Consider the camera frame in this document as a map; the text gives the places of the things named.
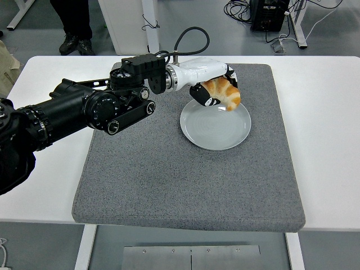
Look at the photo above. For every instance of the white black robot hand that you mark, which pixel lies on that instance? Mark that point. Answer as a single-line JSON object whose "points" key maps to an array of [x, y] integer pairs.
{"points": [[199, 70]]}

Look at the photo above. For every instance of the white desk leg with foot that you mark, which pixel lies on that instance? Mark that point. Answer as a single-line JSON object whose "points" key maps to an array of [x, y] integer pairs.
{"points": [[298, 25]]}

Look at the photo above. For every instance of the grey metal plate with screws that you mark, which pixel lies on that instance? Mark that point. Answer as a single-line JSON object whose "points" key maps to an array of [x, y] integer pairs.
{"points": [[157, 258]]}

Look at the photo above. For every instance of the white desk post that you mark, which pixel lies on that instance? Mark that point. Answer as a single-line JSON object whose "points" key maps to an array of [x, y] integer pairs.
{"points": [[153, 39]]}

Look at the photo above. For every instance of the golden croissant bread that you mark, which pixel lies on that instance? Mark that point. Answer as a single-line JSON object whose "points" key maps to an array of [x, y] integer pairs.
{"points": [[227, 95]]}

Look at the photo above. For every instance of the white table leg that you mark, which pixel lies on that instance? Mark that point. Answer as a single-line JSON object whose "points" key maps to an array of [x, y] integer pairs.
{"points": [[295, 253], [84, 247]]}

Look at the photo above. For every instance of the grey floor hatch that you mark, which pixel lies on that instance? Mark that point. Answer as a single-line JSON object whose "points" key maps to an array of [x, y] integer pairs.
{"points": [[12, 50]]}

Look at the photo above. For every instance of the grey round plate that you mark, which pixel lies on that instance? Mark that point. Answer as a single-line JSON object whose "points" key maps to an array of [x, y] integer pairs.
{"points": [[216, 132]]}

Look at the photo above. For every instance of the grey speckled mat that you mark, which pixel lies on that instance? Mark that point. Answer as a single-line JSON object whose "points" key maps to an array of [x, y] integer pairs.
{"points": [[182, 182]]}

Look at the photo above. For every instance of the person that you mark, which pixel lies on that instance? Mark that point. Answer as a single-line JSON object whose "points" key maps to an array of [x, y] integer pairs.
{"points": [[7, 70], [73, 14]]}

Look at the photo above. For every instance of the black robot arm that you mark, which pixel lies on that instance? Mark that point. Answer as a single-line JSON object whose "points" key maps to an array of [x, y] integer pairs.
{"points": [[70, 107]]}

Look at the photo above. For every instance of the white desk foot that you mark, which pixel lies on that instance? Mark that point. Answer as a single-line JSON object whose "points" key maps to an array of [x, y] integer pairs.
{"points": [[19, 14]]}

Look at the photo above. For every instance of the black computer case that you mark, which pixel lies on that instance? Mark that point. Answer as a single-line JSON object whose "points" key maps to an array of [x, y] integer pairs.
{"points": [[267, 14]]}

